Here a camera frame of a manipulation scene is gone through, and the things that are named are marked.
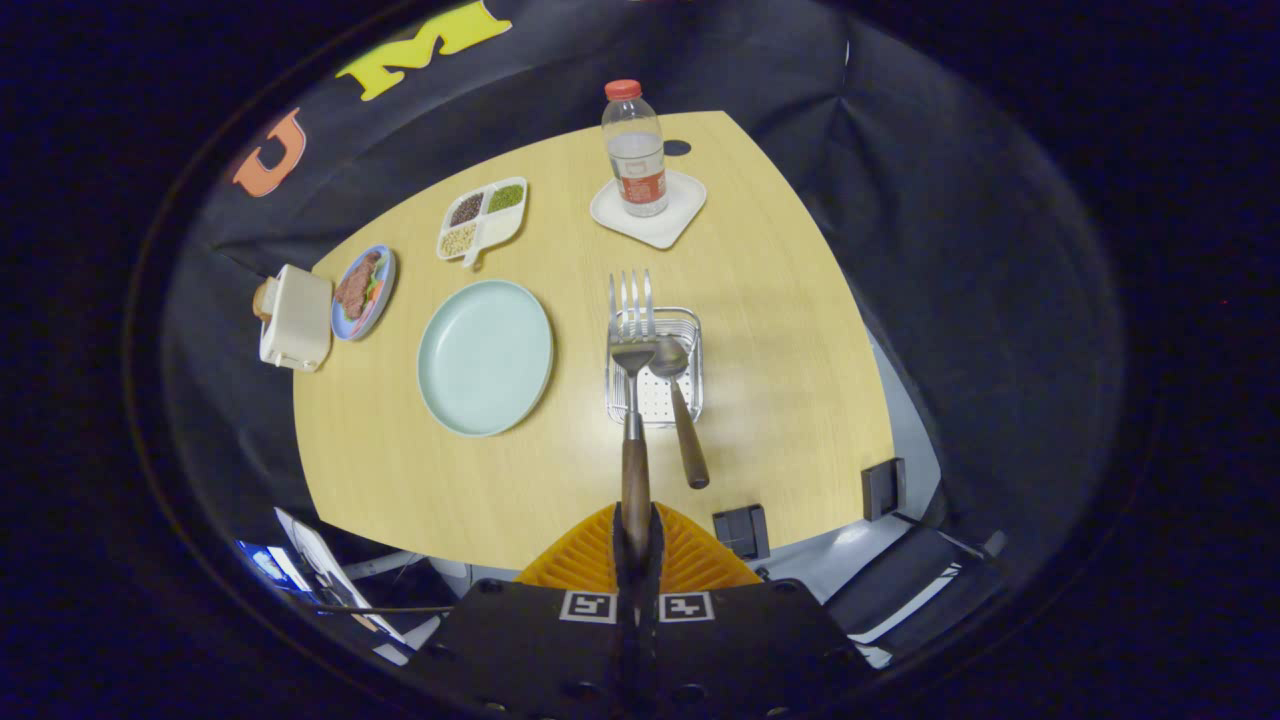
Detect blue plate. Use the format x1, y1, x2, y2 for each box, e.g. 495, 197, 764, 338
331, 244, 398, 343

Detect dark chair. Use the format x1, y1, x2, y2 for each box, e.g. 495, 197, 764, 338
825, 525, 1006, 646

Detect clear water bottle red cap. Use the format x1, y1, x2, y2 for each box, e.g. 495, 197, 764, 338
601, 79, 670, 218

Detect spoon with wooden handle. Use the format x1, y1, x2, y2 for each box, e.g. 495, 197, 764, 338
650, 335, 711, 491

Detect white divided bean tray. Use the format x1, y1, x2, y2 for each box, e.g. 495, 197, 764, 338
436, 177, 529, 271

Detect pale green plate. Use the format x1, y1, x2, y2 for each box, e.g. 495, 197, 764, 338
416, 279, 555, 438

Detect black table clamp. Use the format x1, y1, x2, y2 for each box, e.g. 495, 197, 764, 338
712, 505, 771, 561
862, 458, 907, 521

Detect white square coaster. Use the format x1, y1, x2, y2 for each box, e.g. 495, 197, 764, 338
589, 170, 708, 251

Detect white paper sheets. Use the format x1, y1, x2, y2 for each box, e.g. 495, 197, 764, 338
275, 508, 406, 641

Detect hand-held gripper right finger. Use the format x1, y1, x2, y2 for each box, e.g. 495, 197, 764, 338
640, 503, 871, 720

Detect white toaster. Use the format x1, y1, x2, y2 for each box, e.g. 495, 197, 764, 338
259, 264, 333, 373

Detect metal wire basket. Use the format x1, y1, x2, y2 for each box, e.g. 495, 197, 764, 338
604, 306, 704, 429

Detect fork with wooden handle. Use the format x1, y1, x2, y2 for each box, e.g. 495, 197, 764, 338
608, 268, 658, 561

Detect cooked steak piece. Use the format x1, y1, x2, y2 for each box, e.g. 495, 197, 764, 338
336, 252, 383, 321

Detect blue object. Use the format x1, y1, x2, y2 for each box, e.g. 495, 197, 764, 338
235, 540, 311, 593

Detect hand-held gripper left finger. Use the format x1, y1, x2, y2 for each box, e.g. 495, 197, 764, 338
410, 503, 641, 720

